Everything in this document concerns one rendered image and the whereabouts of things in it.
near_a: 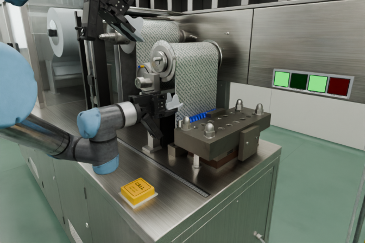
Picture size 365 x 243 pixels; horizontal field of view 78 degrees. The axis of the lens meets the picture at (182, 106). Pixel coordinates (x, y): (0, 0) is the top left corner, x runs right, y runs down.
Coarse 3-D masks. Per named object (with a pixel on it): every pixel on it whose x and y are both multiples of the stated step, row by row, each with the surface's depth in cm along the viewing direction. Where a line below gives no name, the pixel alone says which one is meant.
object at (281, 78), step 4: (276, 72) 85; (280, 72) 84; (276, 76) 85; (280, 76) 84; (284, 76) 83; (288, 76) 82; (276, 80) 85; (280, 80) 84; (284, 80) 83; (276, 84) 86; (280, 84) 84; (284, 84) 83
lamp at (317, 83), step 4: (312, 76) 76; (316, 76) 75; (320, 76) 74; (312, 80) 76; (316, 80) 76; (320, 80) 75; (324, 80) 74; (312, 84) 77; (316, 84) 76; (320, 84) 75; (324, 84) 74; (308, 88) 78; (312, 88) 77; (316, 88) 76; (320, 88) 75; (324, 88) 74
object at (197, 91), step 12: (204, 72) 89; (216, 72) 94; (180, 84) 81; (192, 84) 86; (204, 84) 91; (216, 84) 96; (180, 96) 83; (192, 96) 87; (204, 96) 92; (180, 108) 84; (192, 108) 89; (204, 108) 94
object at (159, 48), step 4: (156, 48) 81; (160, 48) 80; (164, 48) 78; (168, 52) 77; (168, 56) 77; (168, 60) 78; (168, 64) 78; (172, 64) 77; (168, 68) 79; (156, 72) 84; (164, 72) 81; (168, 72) 79; (160, 76) 83; (164, 76) 81
